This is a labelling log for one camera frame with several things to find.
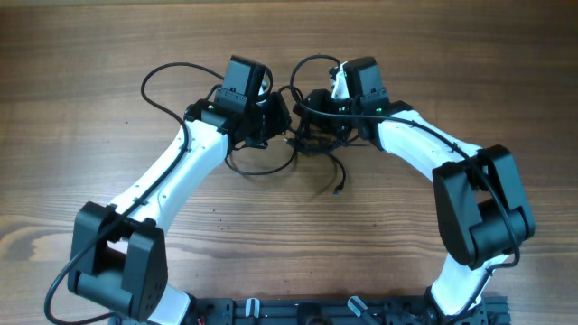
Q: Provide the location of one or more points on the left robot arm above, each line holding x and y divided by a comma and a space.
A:
223, 107

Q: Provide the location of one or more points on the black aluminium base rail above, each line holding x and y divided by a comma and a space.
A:
393, 310

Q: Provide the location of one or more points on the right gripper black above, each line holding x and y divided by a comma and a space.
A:
321, 99

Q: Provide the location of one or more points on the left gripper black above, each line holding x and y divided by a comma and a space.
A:
282, 117

